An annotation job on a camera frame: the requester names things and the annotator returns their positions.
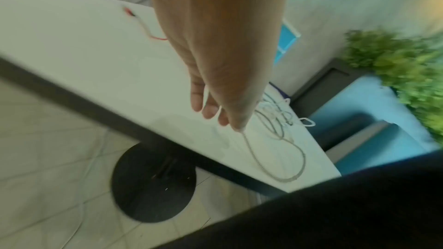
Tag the person's black trousers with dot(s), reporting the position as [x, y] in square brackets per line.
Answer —
[346, 215]

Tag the white table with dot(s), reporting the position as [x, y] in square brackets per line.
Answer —
[69, 37]

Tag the green artificial plant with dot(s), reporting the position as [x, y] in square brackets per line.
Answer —
[408, 64]

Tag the black round table base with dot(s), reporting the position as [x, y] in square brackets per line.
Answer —
[152, 187]

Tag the person's left hand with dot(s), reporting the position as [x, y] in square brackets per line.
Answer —
[221, 51]

